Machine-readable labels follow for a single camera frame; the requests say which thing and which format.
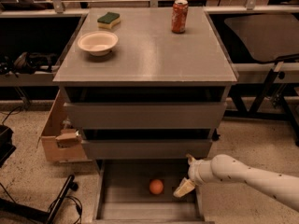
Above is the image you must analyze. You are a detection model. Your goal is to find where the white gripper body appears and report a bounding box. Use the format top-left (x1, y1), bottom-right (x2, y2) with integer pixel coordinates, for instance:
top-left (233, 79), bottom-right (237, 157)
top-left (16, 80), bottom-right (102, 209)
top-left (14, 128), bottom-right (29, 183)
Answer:
top-left (188, 160), bottom-right (212, 186)

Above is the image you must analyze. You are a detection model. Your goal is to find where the orange fruit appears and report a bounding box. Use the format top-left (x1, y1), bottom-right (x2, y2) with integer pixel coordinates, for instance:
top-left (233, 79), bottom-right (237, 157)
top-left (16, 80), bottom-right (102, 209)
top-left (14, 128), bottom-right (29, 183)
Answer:
top-left (149, 179), bottom-right (164, 195)

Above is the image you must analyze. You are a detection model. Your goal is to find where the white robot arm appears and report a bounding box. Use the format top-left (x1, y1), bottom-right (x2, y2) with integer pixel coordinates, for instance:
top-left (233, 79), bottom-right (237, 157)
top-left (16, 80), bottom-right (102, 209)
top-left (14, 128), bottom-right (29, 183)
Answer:
top-left (173, 154), bottom-right (299, 211)

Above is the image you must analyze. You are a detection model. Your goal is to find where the grey top drawer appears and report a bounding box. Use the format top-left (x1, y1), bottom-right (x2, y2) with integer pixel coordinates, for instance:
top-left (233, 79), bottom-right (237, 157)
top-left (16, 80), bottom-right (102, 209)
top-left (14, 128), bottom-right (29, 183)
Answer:
top-left (64, 102), bottom-right (226, 129)

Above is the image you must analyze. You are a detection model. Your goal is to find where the grey open bottom drawer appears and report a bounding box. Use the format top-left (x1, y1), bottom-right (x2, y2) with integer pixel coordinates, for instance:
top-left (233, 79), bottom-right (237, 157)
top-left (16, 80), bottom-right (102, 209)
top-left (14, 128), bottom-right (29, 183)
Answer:
top-left (94, 160), bottom-right (204, 224)

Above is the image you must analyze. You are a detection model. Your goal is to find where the grey drawer cabinet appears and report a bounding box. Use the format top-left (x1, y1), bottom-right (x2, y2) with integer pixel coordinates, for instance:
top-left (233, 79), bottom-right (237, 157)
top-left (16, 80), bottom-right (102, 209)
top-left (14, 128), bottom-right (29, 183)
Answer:
top-left (52, 7), bottom-right (239, 161)

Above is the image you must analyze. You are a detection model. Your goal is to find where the grey middle drawer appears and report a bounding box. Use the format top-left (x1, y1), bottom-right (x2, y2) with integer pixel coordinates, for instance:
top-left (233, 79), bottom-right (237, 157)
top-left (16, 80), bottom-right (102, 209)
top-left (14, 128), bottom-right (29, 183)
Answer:
top-left (82, 139), bottom-right (212, 160)

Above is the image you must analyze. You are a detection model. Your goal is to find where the cardboard box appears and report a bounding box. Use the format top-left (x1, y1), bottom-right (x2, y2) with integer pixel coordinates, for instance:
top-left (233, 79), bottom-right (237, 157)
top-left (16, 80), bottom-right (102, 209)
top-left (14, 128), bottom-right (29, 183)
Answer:
top-left (41, 92), bottom-right (87, 162)

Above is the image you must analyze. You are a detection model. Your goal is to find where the dark office chair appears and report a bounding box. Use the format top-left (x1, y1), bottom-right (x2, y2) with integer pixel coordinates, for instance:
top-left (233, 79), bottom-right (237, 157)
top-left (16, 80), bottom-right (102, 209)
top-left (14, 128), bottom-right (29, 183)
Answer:
top-left (225, 13), bottom-right (299, 116)

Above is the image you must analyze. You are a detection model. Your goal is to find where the orange soda can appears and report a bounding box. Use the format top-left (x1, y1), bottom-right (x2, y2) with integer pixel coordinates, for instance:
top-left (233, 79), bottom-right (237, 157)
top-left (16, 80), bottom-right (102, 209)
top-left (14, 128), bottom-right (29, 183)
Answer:
top-left (171, 0), bottom-right (189, 34)

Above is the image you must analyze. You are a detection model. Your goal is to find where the white paper bowl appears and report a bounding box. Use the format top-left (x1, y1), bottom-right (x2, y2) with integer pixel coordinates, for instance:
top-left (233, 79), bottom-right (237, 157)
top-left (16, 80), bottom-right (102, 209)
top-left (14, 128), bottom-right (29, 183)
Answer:
top-left (78, 31), bottom-right (119, 56)

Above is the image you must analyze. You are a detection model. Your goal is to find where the green and yellow sponge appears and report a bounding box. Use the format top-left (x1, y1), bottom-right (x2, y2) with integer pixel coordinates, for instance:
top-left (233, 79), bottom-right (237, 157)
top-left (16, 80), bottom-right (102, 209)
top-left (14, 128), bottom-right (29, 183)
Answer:
top-left (97, 12), bottom-right (121, 29)

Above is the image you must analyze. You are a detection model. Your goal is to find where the black case on floor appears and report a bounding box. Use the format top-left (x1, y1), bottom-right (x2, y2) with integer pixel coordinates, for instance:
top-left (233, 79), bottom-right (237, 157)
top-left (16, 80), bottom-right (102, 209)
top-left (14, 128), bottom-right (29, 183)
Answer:
top-left (0, 125), bottom-right (16, 167)

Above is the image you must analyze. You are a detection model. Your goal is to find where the black stand with cables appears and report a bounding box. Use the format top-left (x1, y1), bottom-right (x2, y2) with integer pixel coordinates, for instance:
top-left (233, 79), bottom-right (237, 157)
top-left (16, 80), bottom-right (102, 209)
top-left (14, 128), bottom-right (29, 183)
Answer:
top-left (0, 175), bottom-right (83, 224)

